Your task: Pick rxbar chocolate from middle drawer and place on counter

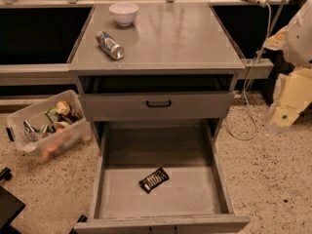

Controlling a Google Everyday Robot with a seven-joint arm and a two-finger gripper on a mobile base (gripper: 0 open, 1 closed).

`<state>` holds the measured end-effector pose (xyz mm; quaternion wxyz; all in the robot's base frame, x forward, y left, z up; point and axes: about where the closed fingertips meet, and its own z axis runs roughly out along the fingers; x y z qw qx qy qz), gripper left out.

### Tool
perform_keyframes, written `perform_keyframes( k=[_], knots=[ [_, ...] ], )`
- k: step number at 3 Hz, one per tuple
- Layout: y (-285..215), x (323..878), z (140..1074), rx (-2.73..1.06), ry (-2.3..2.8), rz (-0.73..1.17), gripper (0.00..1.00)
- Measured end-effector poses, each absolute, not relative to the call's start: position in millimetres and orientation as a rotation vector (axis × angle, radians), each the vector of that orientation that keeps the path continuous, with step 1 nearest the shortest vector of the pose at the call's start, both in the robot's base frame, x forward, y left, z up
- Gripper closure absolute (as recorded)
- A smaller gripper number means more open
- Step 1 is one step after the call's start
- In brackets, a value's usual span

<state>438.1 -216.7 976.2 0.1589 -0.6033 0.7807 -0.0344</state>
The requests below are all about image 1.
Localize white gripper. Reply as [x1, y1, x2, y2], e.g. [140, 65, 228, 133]
[268, 67, 312, 133]

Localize black rxbar chocolate bar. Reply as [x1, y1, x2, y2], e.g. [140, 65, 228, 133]
[138, 168, 170, 193]

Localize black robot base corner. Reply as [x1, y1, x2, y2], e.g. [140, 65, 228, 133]
[0, 185, 25, 234]

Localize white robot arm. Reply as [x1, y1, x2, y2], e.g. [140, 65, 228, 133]
[266, 0, 312, 134]

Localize closed grey top drawer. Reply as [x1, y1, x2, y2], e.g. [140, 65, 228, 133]
[80, 92, 234, 121]

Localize grey drawer cabinet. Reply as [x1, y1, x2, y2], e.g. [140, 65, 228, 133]
[69, 2, 244, 133]

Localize white bowl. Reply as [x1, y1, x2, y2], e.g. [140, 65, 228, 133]
[109, 2, 138, 26]

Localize silver drink can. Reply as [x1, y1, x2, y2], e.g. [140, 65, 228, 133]
[96, 31, 125, 60]

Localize snack items in bin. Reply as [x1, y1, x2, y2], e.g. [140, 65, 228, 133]
[23, 100, 82, 142]

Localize clear plastic storage bin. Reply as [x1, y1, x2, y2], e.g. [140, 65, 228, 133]
[7, 90, 92, 163]

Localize white cable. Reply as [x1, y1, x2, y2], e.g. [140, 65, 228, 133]
[225, 2, 273, 141]

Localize black drawer handle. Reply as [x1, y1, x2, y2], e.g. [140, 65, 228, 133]
[145, 100, 172, 108]

